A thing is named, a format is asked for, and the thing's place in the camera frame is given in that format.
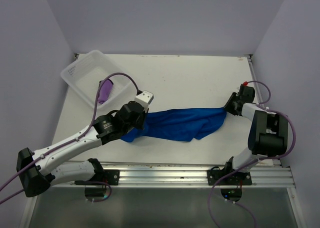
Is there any purple towel black trim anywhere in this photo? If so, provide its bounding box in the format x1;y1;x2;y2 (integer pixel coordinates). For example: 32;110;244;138
98;79;114;104

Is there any blue towel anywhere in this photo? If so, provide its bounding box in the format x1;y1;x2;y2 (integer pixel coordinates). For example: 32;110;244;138
121;108;227;143

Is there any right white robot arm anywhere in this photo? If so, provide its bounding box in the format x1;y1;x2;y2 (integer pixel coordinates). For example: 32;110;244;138
222;82;288;184

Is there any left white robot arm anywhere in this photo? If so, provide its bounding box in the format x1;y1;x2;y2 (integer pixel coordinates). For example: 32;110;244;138
16;98;150;197

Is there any white plastic basket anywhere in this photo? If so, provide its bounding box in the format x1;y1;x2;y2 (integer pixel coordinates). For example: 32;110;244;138
60;50;132;110

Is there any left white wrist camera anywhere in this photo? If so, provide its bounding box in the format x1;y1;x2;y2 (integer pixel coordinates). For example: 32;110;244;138
134;90;154;112

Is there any aluminium mounting rail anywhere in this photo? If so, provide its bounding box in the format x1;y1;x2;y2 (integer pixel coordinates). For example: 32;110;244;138
49;162;296;188

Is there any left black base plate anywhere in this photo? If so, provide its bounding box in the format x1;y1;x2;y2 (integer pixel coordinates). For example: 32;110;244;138
74;169;120;186

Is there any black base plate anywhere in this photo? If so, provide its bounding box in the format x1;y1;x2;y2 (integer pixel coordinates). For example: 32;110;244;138
74;169;120;186
206;166;252;186

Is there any right side aluminium rail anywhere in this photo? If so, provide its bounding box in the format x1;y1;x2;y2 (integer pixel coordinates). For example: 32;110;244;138
245;54;282;167

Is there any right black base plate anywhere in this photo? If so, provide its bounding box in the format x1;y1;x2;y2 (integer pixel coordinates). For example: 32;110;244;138
206;166;252;186

